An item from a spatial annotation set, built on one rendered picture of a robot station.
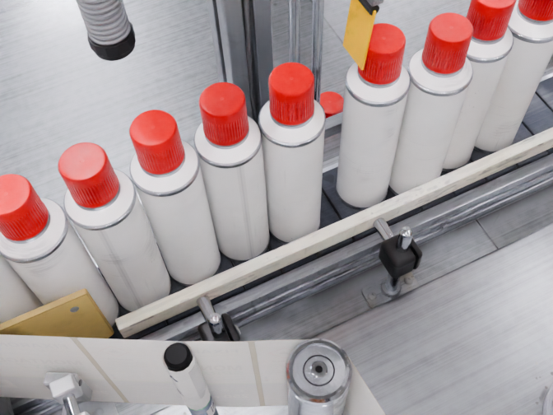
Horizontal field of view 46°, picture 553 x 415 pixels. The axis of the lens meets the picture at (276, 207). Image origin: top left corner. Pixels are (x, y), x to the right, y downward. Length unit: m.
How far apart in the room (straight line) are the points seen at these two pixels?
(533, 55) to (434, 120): 0.11
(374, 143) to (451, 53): 0.10
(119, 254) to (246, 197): 0.11
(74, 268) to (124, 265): 0.04
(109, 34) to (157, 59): 0.37
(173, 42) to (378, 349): 0.49
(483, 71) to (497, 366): 0.25
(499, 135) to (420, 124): 0.14
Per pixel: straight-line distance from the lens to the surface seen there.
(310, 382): 0.38
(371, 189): 0.62
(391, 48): 0.50
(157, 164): 0.46
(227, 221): 0.56
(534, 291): 0.64
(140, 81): 0.84
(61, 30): 0.94
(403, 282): 0.67
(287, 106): 0.47
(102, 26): 0.50
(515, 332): 0.62
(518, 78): 0.63
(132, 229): 0.49
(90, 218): 0.47
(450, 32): 0.52
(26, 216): 0.45
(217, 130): 0.47
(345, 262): 0.63
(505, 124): 0.68
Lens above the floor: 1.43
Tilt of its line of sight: 58 degrees down
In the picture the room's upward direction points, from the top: 3 degrees counter-clockwise
